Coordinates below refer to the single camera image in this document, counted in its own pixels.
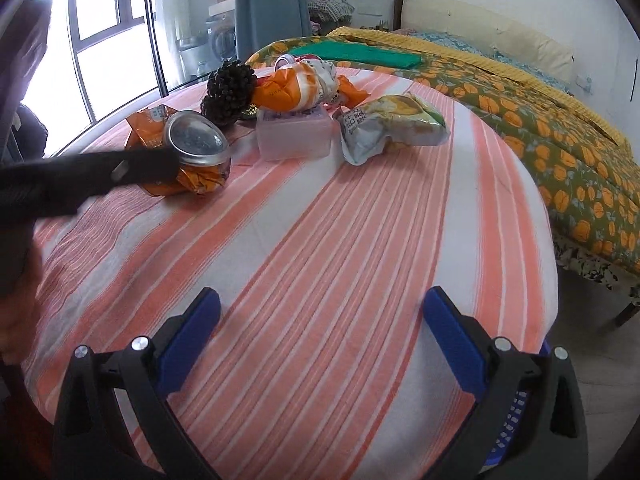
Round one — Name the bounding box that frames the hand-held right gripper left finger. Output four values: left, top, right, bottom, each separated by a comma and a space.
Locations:
52, 287, 222, 480

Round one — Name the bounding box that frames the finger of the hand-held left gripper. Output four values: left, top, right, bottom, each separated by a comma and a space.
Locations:
94, 148, 181, 202

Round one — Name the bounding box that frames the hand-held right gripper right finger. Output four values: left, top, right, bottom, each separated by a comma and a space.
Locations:
422, 286, 590, 480

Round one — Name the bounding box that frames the silver metal can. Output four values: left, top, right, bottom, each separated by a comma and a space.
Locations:
162, 110, 231, 171

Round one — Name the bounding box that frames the dark pine cone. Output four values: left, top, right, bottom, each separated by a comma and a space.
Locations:
200, 59, 258, 128

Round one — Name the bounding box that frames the pink translucent plastic box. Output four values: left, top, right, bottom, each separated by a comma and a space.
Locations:
256, 105, 335, 162

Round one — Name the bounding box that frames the orange white snack bag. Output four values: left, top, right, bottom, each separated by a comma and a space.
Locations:
252, 57, 371, 113

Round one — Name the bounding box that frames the yellow green snack bag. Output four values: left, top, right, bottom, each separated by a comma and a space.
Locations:
332, 92, 451, 166

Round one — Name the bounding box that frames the person's left hand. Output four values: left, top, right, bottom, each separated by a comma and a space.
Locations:
0, 247, 45, 366

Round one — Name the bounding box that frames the grey washing machine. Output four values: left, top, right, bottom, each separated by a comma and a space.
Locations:
205, 12, 238, 66

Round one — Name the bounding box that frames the orange white striped tablecloth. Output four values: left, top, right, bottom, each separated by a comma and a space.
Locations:
20, 62, 558, 480

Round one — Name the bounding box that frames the black white floral sheet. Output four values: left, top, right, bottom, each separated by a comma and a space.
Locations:
555, 240, 640, 306

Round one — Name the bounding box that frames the blue grey curtain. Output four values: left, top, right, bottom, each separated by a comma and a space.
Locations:
235, 0, 313, 63

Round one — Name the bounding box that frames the bed with orange floral cover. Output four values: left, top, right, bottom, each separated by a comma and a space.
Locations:
245, 35, 640, 281

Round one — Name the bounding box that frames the pile of clothes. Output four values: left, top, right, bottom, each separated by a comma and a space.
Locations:
306, 0, 356, 23

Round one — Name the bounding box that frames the green folded cloth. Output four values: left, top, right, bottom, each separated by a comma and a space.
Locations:
285, 40, 423, 68

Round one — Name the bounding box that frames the yellow blanket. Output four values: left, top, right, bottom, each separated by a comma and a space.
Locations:
327, 26, 633, 148

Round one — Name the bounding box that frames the blue patterned pillow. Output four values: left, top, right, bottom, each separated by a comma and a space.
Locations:
410, 30, 571, 93

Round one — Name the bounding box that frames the cream headboard cushion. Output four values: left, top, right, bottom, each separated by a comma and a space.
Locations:
402, 0, 575, 83

